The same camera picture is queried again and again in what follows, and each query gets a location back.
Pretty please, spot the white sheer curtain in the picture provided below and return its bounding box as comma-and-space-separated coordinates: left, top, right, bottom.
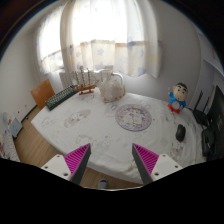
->
36, 0, 162, 78

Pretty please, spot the black monitor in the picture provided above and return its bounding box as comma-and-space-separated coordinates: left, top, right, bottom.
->
202, 87, 224, 161

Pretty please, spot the black keyboard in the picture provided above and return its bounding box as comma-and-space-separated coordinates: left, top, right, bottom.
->
45, 85, 77, 110

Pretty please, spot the black computer mouse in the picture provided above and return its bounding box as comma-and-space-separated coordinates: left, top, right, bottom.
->
175, 124, 186, 142

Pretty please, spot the black router with antennas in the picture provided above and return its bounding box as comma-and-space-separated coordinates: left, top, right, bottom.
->
193, 92, 209, 126

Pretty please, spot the white radiator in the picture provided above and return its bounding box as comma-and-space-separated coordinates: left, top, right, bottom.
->
59, 72, 77, 88

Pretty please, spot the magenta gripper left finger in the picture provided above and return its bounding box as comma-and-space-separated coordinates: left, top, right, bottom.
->
42, 144, 91, 185

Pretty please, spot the white plastic-wrapped kettle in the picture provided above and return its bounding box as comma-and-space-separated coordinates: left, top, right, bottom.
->
99, 73, 126, 103

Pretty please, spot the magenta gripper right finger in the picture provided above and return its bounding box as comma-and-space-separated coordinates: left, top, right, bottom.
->
132, 143, 182, 185

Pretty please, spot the cartoon boy figurine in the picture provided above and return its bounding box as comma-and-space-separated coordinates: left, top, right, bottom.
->
168, 82, 188, 113

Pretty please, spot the wooden model sailing ship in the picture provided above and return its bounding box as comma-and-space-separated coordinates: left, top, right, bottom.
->
74, 67, 98, 95

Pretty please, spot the white patterned tablecloth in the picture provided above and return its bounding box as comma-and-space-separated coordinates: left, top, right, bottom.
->
32, 91, 205, 183

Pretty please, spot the wooden chair back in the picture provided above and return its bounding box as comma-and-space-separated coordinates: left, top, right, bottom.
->
31, 80, 55, 109

